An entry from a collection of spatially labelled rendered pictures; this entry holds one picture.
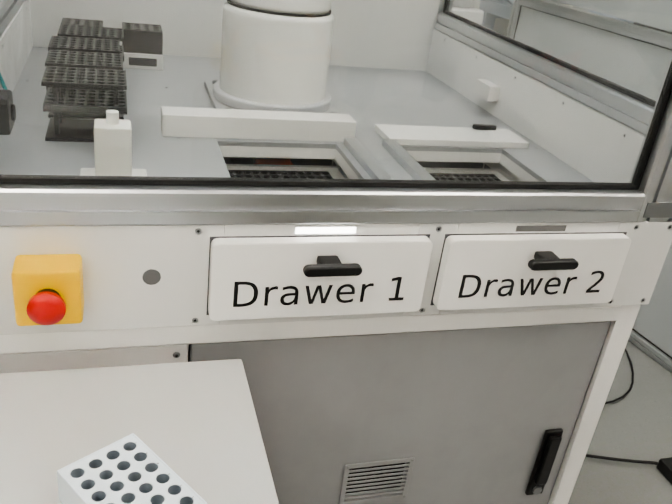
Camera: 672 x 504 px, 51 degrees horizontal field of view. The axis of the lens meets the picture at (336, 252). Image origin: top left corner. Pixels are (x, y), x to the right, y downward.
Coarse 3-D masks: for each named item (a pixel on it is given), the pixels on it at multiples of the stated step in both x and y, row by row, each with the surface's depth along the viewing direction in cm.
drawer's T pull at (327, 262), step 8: (320, 256) 89; (328, 256) 89; (336, 256) 89; (312, 264) 87; (320, 264) 87; (328, 264) 87; (336, 264) 87; (344, 264) 88; (352, 264) 88; (304, 272) 86; (312, 272) 86; (320, 272) 86; (328, 272) 87; (336, 272) 87; (344, 272) 87; (352, 272) 88; (360, 272) 88
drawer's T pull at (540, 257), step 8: (536, 256) 98; (544, 256) 97; (552, 256) 97; (528, 264) 96; (536, 264) 95; (544, 264) 95; (552, 264) 96; (560, 264) 96; (568, 264) 96; (576, 264) 97
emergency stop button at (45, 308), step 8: (32, 296) 77; (40, 296) 76; (48, 296) 77; (56, 296) 77; (32, 304) 76; (40, 304) 76; (48, 304) 77; (56, 304) 77; (64, 304) 78; (32, 312) 77; (40, 312) 77; (48, 312) 77; (56, 312) 77; (64, 312) 78; (32, 320) 77; (40, 320) 77; (48, 320) 77; (56, 320) 78
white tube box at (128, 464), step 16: (112, 448) 71; (128, 448) 72; (144, 448) 71; (80, 464) 68; (96, 464) 70; (112, 464) 69; (128, 464) 70; (144, 464) 69; (160, 464) 70; (64, 480) 67; (80, 480) 67; (96, 480) 67; (112, 480) 67; (128, 480) 67; (144, 480) 68; (160, 480) 69; (176, 480) 68; (64, 496) 68; (80, 496) 65; (96, 496) 66; (112, 496) 65; (128, 496) 66; (144, 496) 66; (160, 496) 66; (176, 496) 66; (192, 496) 67
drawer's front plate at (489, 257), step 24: (456, 240) 94; (480, 240) 95; (504, 240) 96; (528, 240) 97; (552, 240) 98; (576, 240) 100; (600, 240) 101; (624, 240) 102; (456, 264) 96; (480, 264) 97; (504, 264) 98; (600, 264) 103; (456, 288) 98; (480, 288) 99; (504, 288) 100; (528, 288) 101; (552, 288) 103; (576, 288) 104; (600, 288) 105
